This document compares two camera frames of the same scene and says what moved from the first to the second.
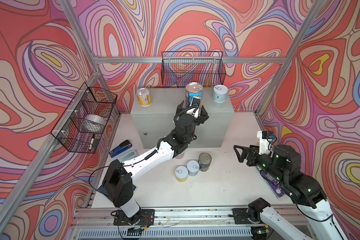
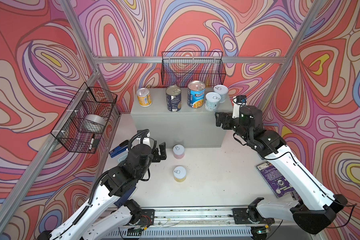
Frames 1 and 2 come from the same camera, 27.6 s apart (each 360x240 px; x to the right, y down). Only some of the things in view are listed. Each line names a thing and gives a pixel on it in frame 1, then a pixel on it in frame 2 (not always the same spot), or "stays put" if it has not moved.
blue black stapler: x=123 y=146 stays put
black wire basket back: x=180 y=68 stays put
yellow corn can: x=144 y=98 stays put
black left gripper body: x=199 y=121 to x=157 y=158
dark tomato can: x=204 y=160 to x=173 y=95
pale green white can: x=219 y=93 stays put
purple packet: x=274 y=184 stays put
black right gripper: x=252 y=152 to x=221 y=115
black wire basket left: x=81 y=127 stays put
